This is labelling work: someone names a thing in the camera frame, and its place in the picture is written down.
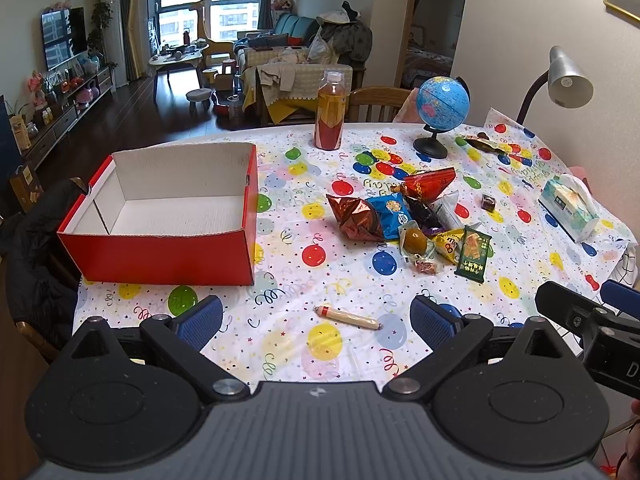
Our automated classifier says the green cracker packet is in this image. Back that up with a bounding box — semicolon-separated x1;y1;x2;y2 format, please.
454;226;491;283

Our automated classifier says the yellow snack packet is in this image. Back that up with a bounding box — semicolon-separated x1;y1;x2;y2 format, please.
432;229;464;264

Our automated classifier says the sausage stick snack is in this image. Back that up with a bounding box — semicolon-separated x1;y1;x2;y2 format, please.
314;306;382;330

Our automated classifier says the white snack bag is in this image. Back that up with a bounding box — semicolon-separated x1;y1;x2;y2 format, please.
431;191;464;231

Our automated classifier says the blue cookie packet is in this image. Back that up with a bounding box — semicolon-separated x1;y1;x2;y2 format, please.
366;192;411;240

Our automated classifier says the small dark candy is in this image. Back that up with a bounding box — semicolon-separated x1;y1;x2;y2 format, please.
480;194;496;212

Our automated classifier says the brown foil snack bag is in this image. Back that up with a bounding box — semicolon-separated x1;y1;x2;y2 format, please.
326;195;384;242

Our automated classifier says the red yellow snack bag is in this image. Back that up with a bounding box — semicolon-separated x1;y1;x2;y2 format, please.
390;167;456;203

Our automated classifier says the clear orange snack packet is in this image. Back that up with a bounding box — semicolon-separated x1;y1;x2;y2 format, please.
408;254;440;275

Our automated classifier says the black snack packet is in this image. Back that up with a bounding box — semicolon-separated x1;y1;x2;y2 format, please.
404;196;446;237

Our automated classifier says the person's right hand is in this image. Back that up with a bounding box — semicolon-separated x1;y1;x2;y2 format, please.
617;422;640;480

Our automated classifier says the clear egg snack packet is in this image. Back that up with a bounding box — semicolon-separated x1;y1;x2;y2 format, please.
398;220;435;263

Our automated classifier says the tissue pack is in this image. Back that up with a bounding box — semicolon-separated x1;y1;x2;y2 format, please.
539;174;600;243

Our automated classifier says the balloon pattern tablecloth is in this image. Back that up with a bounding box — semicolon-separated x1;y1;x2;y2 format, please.
71;107;639;396

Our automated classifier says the red cardboard box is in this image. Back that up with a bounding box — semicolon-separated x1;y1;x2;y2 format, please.
58;142;258;286

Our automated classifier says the black jacket on chair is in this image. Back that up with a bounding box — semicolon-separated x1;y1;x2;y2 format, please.
1;178;88;351

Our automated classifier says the dark wrapper near lamp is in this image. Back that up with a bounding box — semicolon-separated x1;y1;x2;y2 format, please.
463;136;506;155

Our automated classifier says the brown paper bag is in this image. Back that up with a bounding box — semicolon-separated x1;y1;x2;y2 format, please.
10;162;43;214

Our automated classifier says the silver desk lamp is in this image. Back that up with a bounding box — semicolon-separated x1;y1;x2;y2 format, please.
516;46;594;125

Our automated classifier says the blue desk globe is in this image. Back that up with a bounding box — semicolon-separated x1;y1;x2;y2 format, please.
413;76;471;159

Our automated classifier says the wooden chair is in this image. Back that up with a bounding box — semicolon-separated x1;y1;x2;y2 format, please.
346;86;410;122

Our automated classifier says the small grey stool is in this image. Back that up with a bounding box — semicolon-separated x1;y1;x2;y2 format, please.
186;88;212;115

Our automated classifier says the dark tv cabinet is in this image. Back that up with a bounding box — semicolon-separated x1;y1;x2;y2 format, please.
23;67;115;169

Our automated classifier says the orange drink bottle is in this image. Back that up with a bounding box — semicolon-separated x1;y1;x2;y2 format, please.
314;70;348;151

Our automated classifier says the sofa with cream cover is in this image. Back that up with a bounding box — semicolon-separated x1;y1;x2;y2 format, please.
234;13;360;125

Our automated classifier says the round coffee table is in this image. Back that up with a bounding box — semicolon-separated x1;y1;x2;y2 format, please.
149;46;205;99

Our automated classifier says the pile of dark clothes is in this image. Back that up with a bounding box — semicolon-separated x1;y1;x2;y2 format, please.
316;1;373;65

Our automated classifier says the wall television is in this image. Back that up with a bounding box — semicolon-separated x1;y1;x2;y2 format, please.
41;6;88;70

